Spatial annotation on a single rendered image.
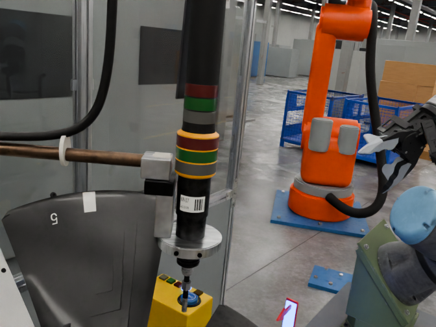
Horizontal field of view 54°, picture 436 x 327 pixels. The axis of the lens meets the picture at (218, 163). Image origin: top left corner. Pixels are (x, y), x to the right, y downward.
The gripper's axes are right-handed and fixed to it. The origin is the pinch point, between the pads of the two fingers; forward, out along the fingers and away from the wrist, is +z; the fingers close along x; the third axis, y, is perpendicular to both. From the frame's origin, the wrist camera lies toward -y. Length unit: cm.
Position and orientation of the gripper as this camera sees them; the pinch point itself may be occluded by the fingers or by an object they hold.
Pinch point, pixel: (371, 176)
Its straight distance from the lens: 102.7
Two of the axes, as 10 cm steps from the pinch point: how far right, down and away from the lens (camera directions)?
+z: -7.7, 6.3, 0.6
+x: -5.5, -6.2, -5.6
